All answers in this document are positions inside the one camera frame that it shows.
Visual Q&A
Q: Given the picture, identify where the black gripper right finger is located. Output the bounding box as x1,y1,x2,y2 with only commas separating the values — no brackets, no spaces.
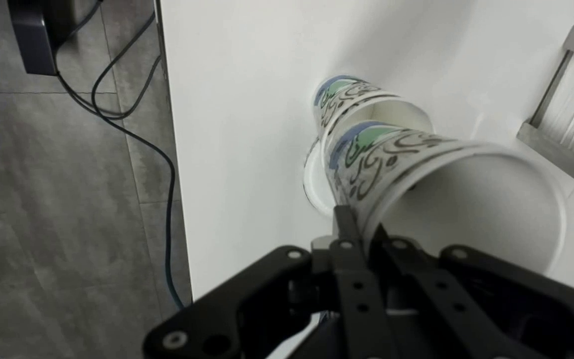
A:
368,228,574,359

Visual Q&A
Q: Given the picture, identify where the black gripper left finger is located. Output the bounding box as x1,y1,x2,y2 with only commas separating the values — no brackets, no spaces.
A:
143,206,394,359

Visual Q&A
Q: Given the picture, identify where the patterned paper cup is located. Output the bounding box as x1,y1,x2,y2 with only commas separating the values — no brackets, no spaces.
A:
302,76,432,218
324,122,565,274

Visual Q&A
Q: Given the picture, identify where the patterned paper cup on table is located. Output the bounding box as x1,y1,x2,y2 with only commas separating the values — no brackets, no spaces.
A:
302,76,432,218

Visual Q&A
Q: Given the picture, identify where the black box on floor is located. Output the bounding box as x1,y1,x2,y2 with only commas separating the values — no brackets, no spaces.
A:
7,0,73,76

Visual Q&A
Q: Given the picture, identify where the blue-grey cable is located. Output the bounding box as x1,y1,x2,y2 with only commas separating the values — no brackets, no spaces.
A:
85,98,189,312

